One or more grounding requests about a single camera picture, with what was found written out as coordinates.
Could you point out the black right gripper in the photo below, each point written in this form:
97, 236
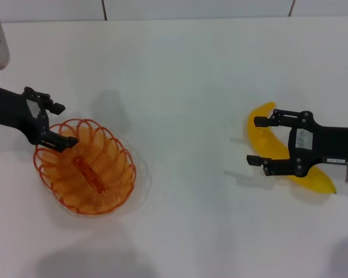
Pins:
330, 144

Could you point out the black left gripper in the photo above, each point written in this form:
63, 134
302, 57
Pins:
8, 110

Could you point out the yellow banana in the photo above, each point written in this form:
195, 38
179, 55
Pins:
264, 139

